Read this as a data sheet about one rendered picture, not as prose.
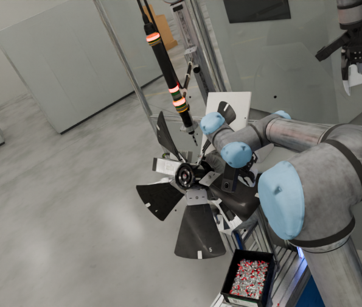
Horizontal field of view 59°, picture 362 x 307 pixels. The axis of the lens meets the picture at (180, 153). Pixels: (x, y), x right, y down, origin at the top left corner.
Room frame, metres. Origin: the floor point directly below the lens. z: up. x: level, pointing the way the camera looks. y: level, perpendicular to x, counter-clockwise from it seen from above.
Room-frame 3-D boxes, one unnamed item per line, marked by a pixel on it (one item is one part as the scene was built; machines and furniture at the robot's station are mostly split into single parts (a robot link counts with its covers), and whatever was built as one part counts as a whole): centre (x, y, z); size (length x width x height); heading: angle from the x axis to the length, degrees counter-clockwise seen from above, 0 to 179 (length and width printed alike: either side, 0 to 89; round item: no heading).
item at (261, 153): (1.61, -0.42, 0.92); 0.17 x 0.16 x 0.11; 126
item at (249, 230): (1.35, -0.17, 0.56); 0.19 x 0.04 x 0.04; 126
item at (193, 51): (1.71, -0.27, 1.54); 0.10 x 0.07 x 0.08; 161
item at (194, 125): (1.12, -0.07, 1.50); 0.09 x 0.07 x 0.10; 161
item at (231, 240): (1.29, -0.08, 0.46); 0.09 x 0.04 x 0.91; 36
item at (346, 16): (0.84, -0.59, 1.70); 0.08 x 0.08 x 0.05
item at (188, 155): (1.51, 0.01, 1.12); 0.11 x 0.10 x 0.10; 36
